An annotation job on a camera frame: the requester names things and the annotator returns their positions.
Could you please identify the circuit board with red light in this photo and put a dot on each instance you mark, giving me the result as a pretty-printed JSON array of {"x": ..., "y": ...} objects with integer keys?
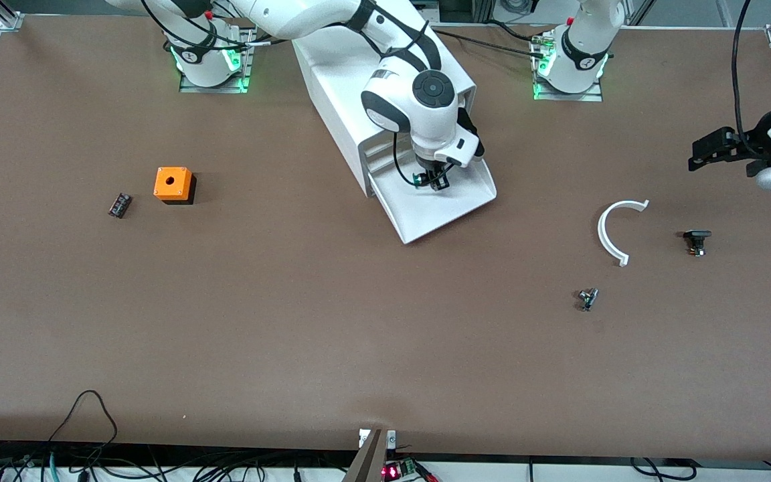
[{"x": 399, "y": 470}]

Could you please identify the black push button switch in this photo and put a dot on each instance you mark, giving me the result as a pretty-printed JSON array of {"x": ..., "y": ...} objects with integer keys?
[{"x": 697, "y": 239}]

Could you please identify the small black terminal block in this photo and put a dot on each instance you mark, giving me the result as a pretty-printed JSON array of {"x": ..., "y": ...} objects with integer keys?
[{"x": 120, "y": 205}]

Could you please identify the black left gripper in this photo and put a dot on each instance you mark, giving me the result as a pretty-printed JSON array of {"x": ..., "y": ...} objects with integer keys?
[{"x": 755, "y": 148}]

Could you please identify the small metal switch part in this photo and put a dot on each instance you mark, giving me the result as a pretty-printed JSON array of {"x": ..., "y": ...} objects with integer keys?
[{"x": 587, "y": 298}]

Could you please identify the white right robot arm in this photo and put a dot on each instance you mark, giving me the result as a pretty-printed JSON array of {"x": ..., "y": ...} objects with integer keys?
[{"x": 419, "y": 87}]

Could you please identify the white curved plastic clip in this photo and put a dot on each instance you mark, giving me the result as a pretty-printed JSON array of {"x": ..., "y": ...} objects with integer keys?
[{"x": 605, "y": 234}]

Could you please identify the white lowest cabinet drawer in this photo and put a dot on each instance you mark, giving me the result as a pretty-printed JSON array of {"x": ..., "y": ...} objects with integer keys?
[{"x": 439, "y": 211}]

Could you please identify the orange box with hole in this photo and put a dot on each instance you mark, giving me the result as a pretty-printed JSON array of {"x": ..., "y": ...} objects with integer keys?
[{"x": 173, "y": 182}]

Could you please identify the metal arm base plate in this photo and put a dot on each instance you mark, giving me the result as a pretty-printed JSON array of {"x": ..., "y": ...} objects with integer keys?
[
  {"x": 246, "y": 70},
  {"x": 589, "y": 96}
]

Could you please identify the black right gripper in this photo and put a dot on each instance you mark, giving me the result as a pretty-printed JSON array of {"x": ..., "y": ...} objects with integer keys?
[{"x": 430, "y": 175}]

